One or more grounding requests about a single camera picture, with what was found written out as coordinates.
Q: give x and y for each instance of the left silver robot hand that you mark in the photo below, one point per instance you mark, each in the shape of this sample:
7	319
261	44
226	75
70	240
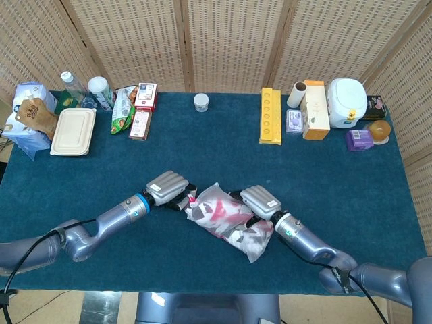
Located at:
167	189

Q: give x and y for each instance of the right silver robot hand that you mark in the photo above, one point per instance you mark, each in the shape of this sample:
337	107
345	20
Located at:
261	202

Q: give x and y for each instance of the red white patterned garment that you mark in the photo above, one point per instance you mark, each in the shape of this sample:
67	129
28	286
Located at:
219	207

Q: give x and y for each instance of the translucent plastic zip bag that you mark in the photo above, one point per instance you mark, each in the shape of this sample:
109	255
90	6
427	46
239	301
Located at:
212	189

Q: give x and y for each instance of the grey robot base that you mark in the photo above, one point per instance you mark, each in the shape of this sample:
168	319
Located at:
209	308

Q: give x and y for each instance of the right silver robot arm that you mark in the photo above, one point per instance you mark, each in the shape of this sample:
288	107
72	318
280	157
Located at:
303	239

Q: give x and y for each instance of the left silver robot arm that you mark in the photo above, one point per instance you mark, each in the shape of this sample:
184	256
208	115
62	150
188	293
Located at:
114	216

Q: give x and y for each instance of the green snack bag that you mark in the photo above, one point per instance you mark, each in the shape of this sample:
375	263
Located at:
121	111

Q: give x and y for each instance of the blue white plastic bag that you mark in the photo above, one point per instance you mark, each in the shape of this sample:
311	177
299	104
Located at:
28	141

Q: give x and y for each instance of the blue carpet table cover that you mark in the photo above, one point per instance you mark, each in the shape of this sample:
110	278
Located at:
209	152

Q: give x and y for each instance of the brown red flat box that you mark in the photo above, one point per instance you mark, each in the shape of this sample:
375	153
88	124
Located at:
140	125

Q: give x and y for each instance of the yellow block with holes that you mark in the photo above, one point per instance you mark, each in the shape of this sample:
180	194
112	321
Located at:
270	118

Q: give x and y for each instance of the clear purple small box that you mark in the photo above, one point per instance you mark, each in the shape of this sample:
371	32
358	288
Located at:
294	122

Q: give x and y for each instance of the small white jar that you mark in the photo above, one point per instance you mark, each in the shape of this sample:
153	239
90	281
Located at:
201	103

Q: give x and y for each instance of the red white carton box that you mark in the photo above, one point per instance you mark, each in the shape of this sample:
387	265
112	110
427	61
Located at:
146	96

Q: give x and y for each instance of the orange beige tissue box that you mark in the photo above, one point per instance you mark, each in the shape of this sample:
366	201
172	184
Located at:
315	111

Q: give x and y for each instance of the beige lidded lunch box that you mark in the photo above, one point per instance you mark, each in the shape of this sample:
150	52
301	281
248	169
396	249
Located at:
72	131

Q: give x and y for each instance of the white paper roll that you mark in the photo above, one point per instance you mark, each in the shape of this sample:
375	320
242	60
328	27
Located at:
296	96

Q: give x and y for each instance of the purple packet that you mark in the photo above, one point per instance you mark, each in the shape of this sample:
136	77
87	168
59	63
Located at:
359	140

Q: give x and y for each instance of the white green cylindrical can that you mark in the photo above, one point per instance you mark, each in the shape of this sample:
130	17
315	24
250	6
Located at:
101	91

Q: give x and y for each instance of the dark green packet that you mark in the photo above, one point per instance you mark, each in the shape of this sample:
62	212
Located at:
65	104

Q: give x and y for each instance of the white rice cooker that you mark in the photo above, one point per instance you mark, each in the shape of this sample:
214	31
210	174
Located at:
347	101

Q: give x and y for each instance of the clear plastic water bottle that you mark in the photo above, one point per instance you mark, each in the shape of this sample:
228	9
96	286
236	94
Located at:
74	87

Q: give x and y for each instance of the dark box pink print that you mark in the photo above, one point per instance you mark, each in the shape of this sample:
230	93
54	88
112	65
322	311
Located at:
375	106

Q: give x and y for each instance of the brown paper pouch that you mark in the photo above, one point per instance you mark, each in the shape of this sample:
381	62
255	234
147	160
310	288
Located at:
35	116

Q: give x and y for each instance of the woven folding screen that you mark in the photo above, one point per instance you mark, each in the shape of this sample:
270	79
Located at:
236	40

